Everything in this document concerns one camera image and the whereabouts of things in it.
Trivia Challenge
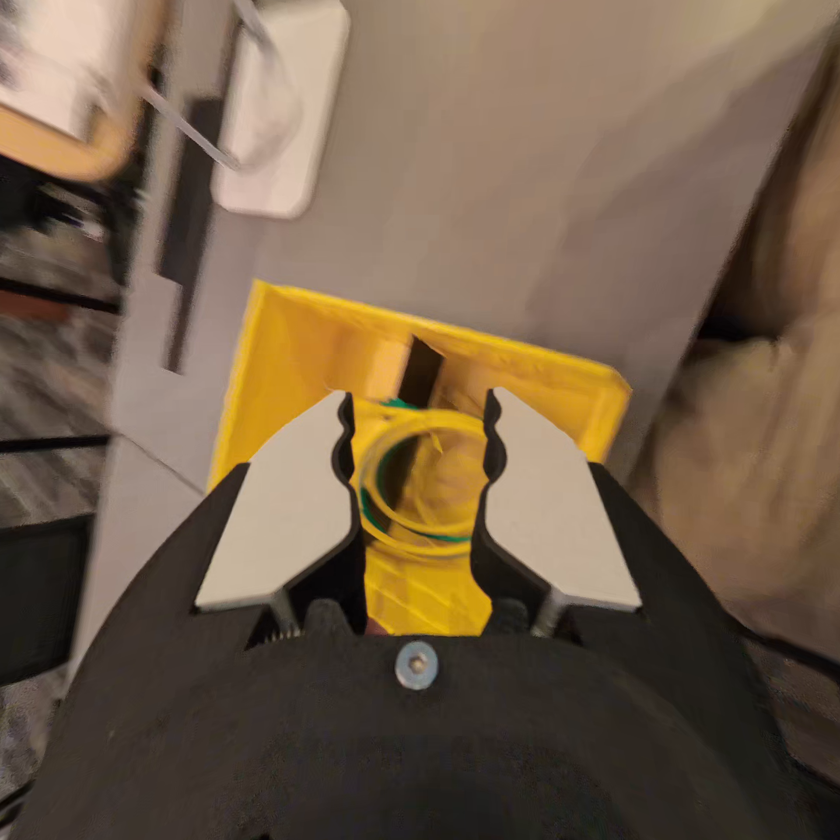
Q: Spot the black box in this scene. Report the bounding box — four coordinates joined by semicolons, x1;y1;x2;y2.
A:
0;515;93;686

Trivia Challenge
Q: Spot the yellow plastic bin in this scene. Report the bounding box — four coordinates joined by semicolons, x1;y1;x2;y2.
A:
206;279;632;636

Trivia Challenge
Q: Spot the thin green cable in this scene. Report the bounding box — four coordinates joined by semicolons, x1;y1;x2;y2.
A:
360;395;475;546

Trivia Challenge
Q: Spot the light wooden side table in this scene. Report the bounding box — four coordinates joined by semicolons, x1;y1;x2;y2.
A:
0;0;165;183

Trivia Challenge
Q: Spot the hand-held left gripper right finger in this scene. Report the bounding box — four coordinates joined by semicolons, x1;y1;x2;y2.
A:
470;386;643;637

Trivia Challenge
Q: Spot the white power strip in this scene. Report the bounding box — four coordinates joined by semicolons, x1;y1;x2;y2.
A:
211;0;350;219

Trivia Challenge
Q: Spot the yellow tape roll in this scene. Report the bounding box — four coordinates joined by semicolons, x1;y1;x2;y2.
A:
354;406;490;560

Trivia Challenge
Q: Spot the black bar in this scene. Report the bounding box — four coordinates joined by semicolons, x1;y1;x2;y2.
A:
156;98;224;375

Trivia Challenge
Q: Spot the beige cushion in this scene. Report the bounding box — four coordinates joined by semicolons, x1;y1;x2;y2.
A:
626;39;840;647

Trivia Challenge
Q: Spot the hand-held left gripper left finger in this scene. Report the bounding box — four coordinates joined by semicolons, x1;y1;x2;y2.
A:
193;390;367;636

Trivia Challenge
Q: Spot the white cable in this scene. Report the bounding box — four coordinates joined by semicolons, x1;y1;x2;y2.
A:
138;0;304;174

